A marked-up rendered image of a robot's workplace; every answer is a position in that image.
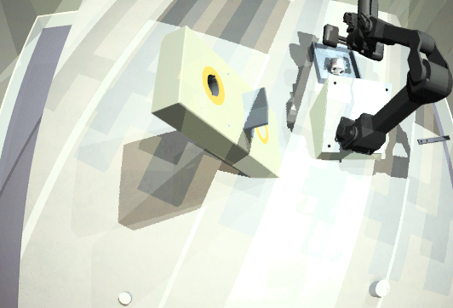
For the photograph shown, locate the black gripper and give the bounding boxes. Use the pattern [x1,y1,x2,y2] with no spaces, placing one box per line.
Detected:
[322,24,384,62]

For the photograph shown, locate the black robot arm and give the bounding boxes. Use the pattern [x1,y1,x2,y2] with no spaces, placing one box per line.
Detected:
[335,0,453,156]

